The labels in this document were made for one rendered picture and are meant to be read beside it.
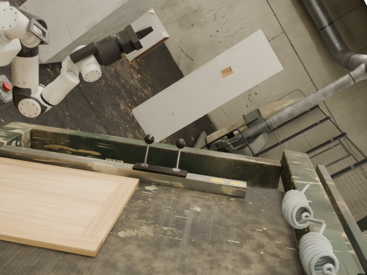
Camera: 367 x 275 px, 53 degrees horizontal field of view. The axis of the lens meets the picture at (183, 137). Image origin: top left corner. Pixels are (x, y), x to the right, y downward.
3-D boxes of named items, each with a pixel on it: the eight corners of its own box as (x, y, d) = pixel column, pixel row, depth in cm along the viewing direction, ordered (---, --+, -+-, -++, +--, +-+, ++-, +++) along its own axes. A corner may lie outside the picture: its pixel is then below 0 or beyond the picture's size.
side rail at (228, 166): (38, 147, 173) (37, 124, 169) (276, 183, 161) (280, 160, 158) (31, 151, 167) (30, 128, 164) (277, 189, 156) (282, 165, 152)
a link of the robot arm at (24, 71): (6, 114, 133) (4, 57, 121) (18, 97, 144) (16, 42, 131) (40, 119, 135) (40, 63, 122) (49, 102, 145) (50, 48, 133)
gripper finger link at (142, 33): (153, 31, 131) (138, 39, 131) (150, 23, 129) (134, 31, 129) (155, 33, 130) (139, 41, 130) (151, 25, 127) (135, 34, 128)
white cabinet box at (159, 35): (119, 31, 658) (152, 8, 638) (137, 59, 665) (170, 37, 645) (110, 31, 615) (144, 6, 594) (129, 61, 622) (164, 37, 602)
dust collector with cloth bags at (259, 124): (197, 133, 770) (294, 78, 707) (214, 162, 778) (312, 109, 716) (185, 153, 639) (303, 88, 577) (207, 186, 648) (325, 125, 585)
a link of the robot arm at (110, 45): (138, 39, 138) (110, 54, 138) (126, 17, 131) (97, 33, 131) (147, 55, 129) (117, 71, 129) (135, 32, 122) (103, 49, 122)
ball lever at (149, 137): (140, 168, 139) (146, 134, 142) (149, 170, 139) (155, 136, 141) (137, 167, 136) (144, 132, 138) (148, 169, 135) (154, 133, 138)
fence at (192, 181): (5, 153, 148) (5, 144, 146) (244, 191, 138) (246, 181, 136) (-2, 158, 143) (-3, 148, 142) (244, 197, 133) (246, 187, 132)
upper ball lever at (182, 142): (171, 173, 138) (177, 139, 141) (181, 175, 138) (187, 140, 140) (170, 172, 134) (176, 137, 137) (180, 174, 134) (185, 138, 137)
